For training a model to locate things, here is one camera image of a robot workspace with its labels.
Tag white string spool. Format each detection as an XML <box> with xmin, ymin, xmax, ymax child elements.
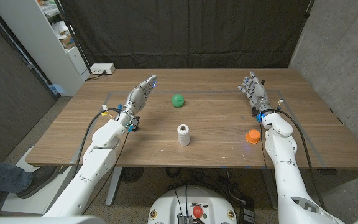
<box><xmin>177</xmin><ymin>124</ymin><xmax>191</xmax><ymax>147</ymax></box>

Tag black backdrop stand pole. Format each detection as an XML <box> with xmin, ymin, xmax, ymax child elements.
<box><xmin>53</xmin><ymin>0</ymin><xmax>93</xmax><ymax>75</ymax></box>

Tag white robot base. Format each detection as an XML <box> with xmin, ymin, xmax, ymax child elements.
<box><xmin>147</xmin><ymin>185</ymin><xmax>238</xmax><ymax>224</ymax></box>

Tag white robot torso shell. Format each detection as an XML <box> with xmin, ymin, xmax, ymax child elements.
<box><xmin>0</xmin><ymin>215</ymin><xmax>107</xmax><ymax>224</ymax></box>

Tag white shelf cabinet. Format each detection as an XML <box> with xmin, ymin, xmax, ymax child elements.
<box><xmin>0</xmin><ymin>0</ymin><xmax>91</xmax><ymax>97</ymax></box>

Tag black floor power strip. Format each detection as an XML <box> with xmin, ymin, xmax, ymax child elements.
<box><xmin>239</xmin><ymin>205</ymin><xmax>256</xmax><ymax>224</ymax></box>

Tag black backdrop curtain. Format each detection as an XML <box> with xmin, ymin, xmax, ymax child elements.
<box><xmin>59</xmin><ymin>0</ymin><xmax>312</xmax><ymax>70</ymax></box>

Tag grey table leg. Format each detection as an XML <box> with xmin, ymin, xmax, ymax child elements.
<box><xmin>259</xmin><ymin>167</ymin><xmax>280</xmax><ymax>211</ymax></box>
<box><xmin>105</xmin><ymin>166</ymin><xmax>124</xmax><ymax>207</ymax></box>

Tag white power strip box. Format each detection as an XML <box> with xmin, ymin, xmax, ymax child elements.
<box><xmin>90</xmin><ymin>63</ymin><xmax>116</xmax><ymax>75</ymax></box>

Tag orange cup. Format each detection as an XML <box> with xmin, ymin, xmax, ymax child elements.
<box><xmin>246</xmin><ymin>129</ymin><xmax>261</xmax><ymax>145</ymax></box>

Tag cardboard box on shelf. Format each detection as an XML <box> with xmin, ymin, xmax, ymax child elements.
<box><xmin>59</xmin><ymin>34</ymin><xmax>76</xmax><ymax>49</ymax></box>

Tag green ball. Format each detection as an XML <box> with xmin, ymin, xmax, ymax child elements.
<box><xmin>170</xmin><ymin>93</ymin><xmax>185</xmax><ymax>109</ymax></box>

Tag person's dark shoe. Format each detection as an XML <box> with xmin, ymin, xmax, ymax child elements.
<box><xmin>17</xmin><ymin>165</ymin><xmax>60</xmax><ymax>200</ymax></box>

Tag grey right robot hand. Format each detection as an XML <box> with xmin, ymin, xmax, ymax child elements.
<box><xmin>237</xmin><ymin>71</ymin><xmax>275</xmax><ymax>116</ymax></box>

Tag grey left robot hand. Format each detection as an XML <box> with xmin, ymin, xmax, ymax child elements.
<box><xmin>118</xmin><ymin>74</ymin><xmax>157</xmax><ymax>125</ymax></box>

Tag round black floor fan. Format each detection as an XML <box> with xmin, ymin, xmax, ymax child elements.
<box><xmin>120</xmin><ymin>167</ymin><xmax>145</xmax><ymax>184</ymax></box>

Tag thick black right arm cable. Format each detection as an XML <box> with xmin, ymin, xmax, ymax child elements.
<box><xmin>275</xmin><ymin>108</ymin><xmax>328</xmax><ymax>211</ymax></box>

